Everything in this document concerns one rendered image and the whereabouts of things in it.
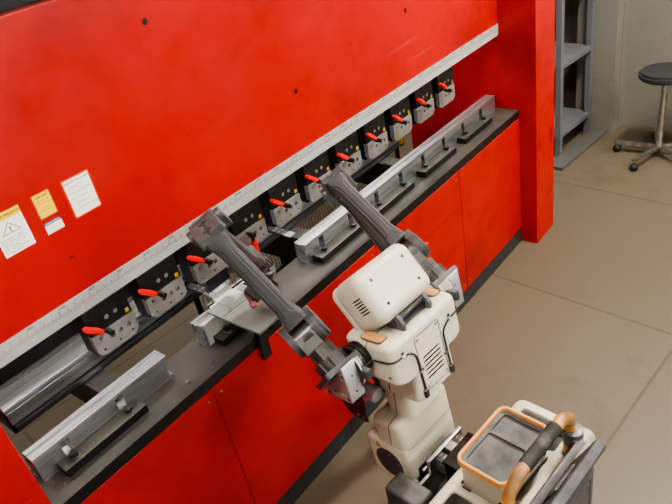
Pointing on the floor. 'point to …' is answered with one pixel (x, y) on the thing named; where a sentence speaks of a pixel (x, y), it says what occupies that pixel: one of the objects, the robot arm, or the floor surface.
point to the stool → (660, 74)
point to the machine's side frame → (514, 99)
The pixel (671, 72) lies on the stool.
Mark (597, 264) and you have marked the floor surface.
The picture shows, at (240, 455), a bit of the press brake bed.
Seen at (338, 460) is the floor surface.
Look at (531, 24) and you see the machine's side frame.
